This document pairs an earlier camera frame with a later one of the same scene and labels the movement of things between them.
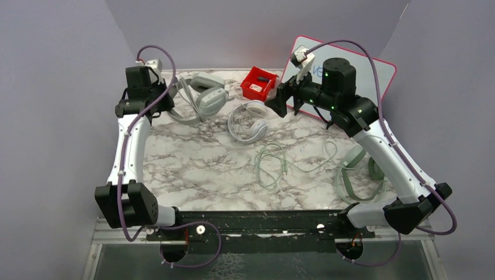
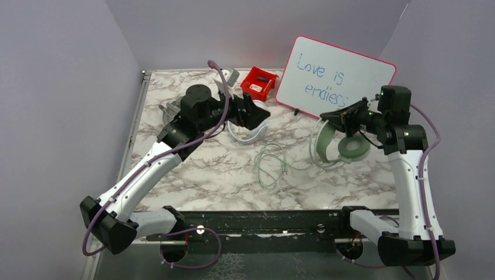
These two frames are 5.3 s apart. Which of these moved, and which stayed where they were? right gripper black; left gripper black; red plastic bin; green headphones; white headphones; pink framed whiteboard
Moved: left gripper black; green headphones; right gripper black
Stayed: white headphones; red plastic bin; pink framed whiteboard
